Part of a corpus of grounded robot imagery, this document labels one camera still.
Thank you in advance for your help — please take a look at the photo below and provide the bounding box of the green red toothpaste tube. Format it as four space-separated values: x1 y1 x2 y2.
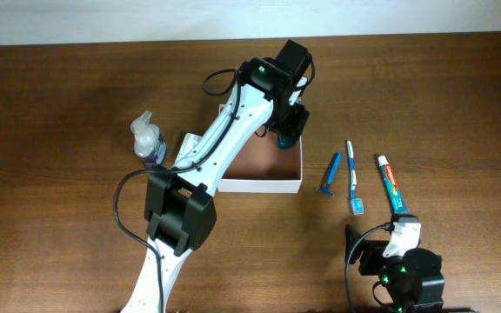
377 156 409 214

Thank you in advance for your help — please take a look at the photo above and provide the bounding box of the blue white toothbrush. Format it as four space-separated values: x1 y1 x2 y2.
346 141 364 215

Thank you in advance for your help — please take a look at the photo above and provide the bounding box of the white cardboard box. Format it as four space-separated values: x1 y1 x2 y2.
216 103 304 195

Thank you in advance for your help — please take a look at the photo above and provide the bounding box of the blue mouthwash bottle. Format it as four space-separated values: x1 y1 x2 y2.
277 134 296 150

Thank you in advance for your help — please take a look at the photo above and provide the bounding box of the blue disposable razor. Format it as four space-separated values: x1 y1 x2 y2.
316 153 342 197

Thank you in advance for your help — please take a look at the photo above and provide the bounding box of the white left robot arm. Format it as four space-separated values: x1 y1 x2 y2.
118 40 315 312

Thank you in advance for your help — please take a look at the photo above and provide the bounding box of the green white soap box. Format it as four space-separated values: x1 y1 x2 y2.
176 133 201 161

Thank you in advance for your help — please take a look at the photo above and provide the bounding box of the clear purple soap pump bottle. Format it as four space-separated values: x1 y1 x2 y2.
130 110 167 168

